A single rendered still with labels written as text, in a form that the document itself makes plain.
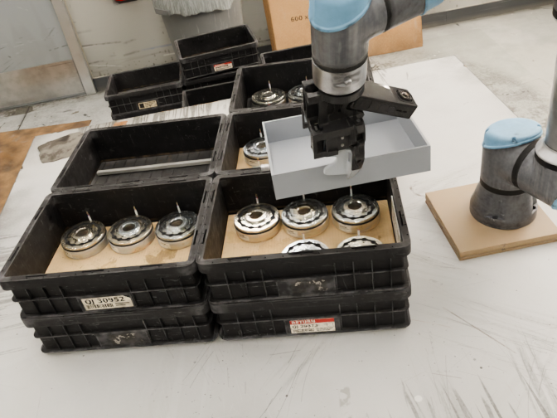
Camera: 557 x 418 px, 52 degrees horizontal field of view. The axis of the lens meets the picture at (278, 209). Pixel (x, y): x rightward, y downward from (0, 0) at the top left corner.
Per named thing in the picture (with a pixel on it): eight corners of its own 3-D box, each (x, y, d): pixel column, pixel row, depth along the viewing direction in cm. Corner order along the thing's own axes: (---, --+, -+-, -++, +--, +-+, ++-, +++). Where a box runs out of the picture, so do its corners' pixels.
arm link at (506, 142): (506, 154, 137) (511, 104, 129) (552, 180, 128) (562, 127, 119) (467, 173, 134) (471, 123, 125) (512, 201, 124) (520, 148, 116)
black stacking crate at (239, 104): (368, 87, 180) (366, 52, 173) (378, 134, 157) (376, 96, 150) (244, 101, 185) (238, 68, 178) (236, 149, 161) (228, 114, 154)
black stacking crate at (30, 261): (223, 216, 137) (213, 177, 130) (206, 308, 114) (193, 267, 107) (66, 231, 142) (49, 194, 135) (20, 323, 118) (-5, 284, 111)
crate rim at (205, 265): (391, 165, 127) (391, 156, 126) (412, 256, 103) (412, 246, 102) (215, 183, 132) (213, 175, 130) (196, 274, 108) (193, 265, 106)
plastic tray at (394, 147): (399, 119, 115) (398, 96, 112) (430, 170, 98) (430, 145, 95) (266, 144, 115) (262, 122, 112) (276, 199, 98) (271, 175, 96)
